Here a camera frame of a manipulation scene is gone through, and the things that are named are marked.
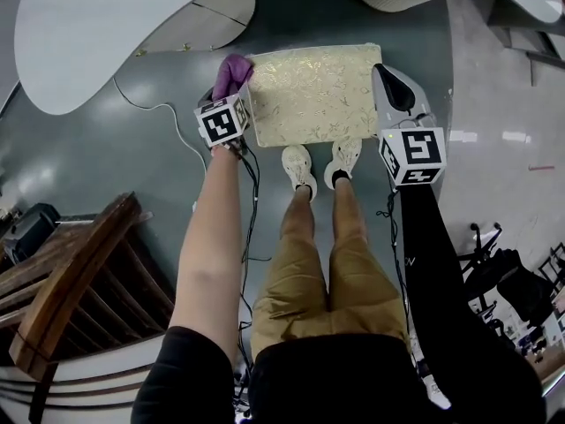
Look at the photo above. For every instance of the red floor tape strip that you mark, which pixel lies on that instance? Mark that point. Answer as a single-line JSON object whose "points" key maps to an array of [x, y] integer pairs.
{"points": [[540, 167]]}

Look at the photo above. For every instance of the person's black shirt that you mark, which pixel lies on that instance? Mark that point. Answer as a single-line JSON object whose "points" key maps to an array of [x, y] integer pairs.
{"points": [[335, 387]]}

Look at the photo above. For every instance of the person's right forearm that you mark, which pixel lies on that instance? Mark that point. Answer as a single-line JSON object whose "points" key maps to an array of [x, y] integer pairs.
{"points": [[428, 254]]}

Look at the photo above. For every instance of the black office chair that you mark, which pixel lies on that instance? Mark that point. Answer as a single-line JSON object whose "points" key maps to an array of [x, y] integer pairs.
{"points": [[521, 281]]}

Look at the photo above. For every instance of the person's left forearm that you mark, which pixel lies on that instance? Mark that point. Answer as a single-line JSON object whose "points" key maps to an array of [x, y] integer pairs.
{"points": [[207, 245]]}

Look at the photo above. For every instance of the purple wiping cloth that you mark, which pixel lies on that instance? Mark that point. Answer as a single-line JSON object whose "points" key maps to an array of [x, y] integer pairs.
{"points": [[231, 75]]}

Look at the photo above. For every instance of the small wooden side cabinet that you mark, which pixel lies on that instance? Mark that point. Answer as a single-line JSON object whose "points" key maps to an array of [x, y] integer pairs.
{"points": [[525, 29]]}

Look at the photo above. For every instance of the dark wooden slatted frame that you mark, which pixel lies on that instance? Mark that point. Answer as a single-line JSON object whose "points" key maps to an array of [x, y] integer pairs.
{"points": [[75, 263]]}

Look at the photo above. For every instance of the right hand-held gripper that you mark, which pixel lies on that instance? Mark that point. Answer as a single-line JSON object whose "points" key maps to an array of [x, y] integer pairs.
{"points": [[415, 153]]}

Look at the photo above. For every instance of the person's right cream shoe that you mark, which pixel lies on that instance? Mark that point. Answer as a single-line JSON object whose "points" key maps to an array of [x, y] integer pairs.
{"points": [[344, 157]]}

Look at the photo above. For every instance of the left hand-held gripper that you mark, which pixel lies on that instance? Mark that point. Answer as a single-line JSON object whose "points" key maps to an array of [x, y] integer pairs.
{"points": [[220, 122]]}

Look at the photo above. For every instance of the person's right leg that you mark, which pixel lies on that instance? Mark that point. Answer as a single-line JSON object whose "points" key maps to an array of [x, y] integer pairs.
{"points": [[348, 210]]}

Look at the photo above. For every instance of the white panel with brown stripes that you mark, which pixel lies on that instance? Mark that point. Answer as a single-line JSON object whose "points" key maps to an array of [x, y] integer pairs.
{"points": [[97, 369]]}

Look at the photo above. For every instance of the white curved desk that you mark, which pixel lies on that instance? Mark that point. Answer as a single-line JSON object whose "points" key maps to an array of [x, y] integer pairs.
{"points": [[79, 38]]}

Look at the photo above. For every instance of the cream upholstered footstool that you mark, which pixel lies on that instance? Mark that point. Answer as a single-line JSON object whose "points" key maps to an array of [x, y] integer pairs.
{"points": [[309, 95]]}

